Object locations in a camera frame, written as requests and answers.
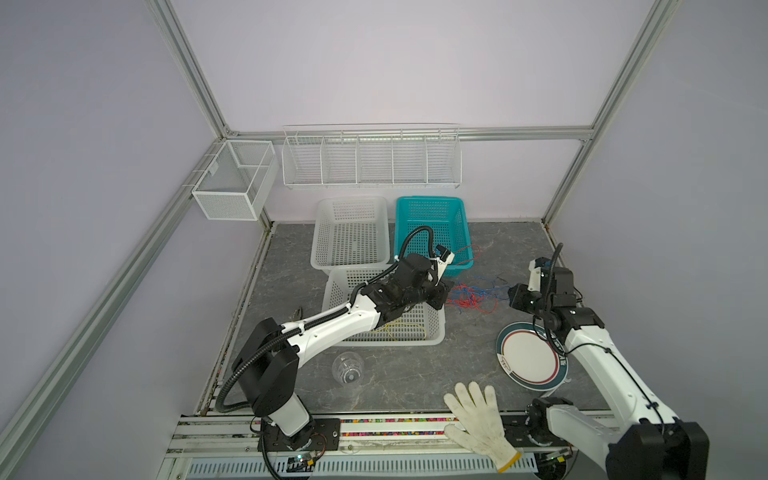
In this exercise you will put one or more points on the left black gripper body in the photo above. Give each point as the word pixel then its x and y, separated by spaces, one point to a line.
pixel 434 295

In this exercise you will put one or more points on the white wire rack shelf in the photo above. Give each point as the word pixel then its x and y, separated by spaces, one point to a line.
pixel 372 155

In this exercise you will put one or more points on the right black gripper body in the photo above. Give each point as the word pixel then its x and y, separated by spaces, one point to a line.
pixel 527 301

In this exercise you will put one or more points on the teal plastic basket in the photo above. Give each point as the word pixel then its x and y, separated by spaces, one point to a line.
pixel 447 218

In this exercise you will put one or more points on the aluminium frame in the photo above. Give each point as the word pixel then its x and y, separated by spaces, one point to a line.
pixel 34 414

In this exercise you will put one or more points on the white plastic basket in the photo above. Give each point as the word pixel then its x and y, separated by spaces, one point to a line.
pixel 350 231
pixel 420 326

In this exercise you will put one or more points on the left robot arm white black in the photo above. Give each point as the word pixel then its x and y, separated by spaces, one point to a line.
pixel 263 375

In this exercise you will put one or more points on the rear white plastic basket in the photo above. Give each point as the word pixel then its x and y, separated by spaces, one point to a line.
pixel 350 231

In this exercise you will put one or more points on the white plate green rim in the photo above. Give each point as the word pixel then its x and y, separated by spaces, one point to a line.
pixel 528 359

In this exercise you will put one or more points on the white knit work glove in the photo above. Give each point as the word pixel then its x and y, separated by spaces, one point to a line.
pixel 479 428

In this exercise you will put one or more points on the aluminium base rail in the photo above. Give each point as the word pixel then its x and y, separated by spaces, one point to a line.
pixel 397 433

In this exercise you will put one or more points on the white mesh wall box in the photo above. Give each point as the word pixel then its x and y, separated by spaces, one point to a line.
pixel 237 181

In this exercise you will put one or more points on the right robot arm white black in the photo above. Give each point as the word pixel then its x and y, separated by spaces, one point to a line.
pixel 651 441

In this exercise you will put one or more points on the front white plastic basket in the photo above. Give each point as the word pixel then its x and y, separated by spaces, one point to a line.
pixel 420 326

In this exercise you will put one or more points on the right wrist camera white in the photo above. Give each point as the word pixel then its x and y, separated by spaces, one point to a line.
pixel 538 274

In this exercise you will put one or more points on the clear plastic cup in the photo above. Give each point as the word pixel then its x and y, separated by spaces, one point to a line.
pixel 348 368

